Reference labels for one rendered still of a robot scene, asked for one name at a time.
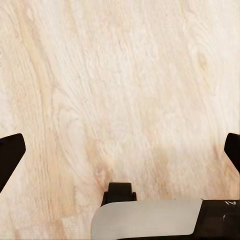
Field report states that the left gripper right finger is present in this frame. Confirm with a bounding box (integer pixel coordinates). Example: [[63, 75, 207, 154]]
[[224, 133, 240, 173]]

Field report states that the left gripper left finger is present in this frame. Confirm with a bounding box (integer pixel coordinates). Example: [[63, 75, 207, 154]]
[[0, 133, 26, 193]]

